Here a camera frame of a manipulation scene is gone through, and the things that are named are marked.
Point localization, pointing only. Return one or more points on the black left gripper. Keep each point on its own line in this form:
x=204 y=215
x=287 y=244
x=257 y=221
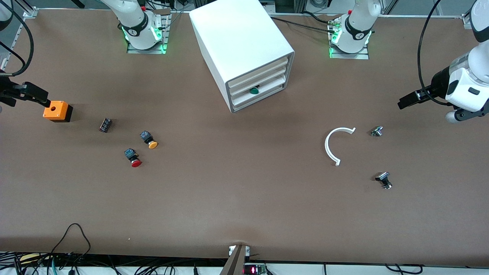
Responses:
x=438 y=82

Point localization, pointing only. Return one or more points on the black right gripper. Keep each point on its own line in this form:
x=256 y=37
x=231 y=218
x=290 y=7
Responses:
x=8 y=93

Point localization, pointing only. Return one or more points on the red mushroom push button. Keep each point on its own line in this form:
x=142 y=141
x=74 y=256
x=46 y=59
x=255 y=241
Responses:
x=136 y=163

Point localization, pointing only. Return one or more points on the white plastic drawer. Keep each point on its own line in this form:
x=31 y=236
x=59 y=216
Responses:
x=267 y=94
x=259 y=74
x=267 y=82

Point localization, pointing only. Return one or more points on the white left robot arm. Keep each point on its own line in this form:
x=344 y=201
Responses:
x=357 y=23

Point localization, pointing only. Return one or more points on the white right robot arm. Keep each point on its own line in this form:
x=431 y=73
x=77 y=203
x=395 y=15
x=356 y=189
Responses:
x=137 y=23

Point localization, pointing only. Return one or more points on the yellow mushroom push button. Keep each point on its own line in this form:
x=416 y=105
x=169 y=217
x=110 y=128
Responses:
x=152 y=144

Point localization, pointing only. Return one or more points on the green mushroom push button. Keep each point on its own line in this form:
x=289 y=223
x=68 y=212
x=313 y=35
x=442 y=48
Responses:
x=253 y=91

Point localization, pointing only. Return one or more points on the white drawer cabinet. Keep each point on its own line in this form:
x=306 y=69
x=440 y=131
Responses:
x=237 y=38

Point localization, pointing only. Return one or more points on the small black terminal block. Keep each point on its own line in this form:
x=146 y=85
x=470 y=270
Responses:
x=105 y=125

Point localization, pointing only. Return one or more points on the white curved plastic piece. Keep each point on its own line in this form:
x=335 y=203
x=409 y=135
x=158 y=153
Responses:
x=326 y=147

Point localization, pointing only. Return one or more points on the device with red display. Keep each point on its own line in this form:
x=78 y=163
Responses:
x=254 y=269

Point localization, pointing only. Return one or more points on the orange button enclosure box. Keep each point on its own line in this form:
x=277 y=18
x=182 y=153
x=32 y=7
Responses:
x=57 y=110

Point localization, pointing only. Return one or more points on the small silver knob switch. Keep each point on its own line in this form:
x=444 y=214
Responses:
x=376 y=131

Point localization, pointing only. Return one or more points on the aluminium arm base plate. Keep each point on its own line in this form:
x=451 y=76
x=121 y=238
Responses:
x=145 y=51
x=349 y=56

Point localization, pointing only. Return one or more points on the aluminium frame profile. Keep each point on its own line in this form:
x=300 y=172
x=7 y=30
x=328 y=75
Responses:
x=30 y=13
x=468 y=22

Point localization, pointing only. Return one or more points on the brown camera mount bar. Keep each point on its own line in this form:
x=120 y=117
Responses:
x=237 y=263

